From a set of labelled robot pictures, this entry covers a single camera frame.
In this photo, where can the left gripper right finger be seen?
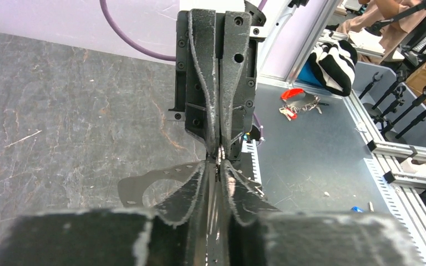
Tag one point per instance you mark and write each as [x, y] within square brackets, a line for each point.
[256, 233]

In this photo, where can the black white striped cloth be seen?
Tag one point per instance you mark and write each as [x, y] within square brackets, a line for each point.
[333, 65]

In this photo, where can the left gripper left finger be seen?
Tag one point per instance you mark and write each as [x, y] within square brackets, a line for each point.
[171, 233]

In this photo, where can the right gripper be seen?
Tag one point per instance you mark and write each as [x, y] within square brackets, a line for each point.
[216, 71]

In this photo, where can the white slotted cable duct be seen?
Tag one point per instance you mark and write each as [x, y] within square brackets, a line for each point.
[308, 177]

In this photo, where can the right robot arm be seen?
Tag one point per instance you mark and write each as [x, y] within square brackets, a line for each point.
[291, 29]

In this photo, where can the red tagged key bunch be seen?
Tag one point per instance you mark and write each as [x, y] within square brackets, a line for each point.
[297, 101]

